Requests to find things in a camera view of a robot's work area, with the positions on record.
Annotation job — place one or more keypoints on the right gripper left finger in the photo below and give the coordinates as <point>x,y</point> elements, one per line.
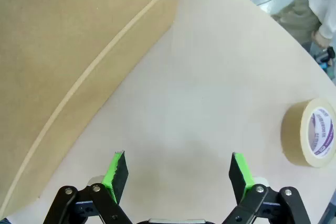
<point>119,174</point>

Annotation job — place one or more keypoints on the person's left forearm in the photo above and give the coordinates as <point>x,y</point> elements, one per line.
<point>328,22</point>

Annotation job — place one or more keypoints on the brown cardboard box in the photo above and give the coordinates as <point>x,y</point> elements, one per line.
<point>65,37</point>

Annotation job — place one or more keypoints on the person's left hand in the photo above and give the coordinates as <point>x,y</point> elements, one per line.
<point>322,40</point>

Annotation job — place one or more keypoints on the brown packing tape roll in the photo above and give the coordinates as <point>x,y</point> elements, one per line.
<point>294,129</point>

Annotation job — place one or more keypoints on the black and blue object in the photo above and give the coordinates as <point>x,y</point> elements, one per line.
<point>330,52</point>

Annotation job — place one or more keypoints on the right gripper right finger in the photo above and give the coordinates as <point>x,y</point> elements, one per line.
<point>237,174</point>

